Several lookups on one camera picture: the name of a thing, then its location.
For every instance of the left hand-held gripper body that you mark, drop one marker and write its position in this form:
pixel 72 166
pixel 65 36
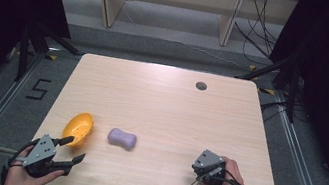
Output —
pixel 40 150

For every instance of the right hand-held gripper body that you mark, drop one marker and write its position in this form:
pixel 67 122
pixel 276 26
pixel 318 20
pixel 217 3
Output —
pixel 208 166

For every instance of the yellow soap dish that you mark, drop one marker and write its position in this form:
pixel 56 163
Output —
pixel 78 129

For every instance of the purple soap bar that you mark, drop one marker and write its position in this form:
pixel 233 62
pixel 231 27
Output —
pixel 122 138

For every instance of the person's left hand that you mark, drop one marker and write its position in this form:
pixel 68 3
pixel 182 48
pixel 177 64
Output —
pixel 21 177

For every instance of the black metal stand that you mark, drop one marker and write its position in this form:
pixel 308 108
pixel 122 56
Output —
pixel 293 90
pixel 25 49

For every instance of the light wooden shelf unit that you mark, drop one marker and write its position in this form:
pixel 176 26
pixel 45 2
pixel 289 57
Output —
pixel 110 2

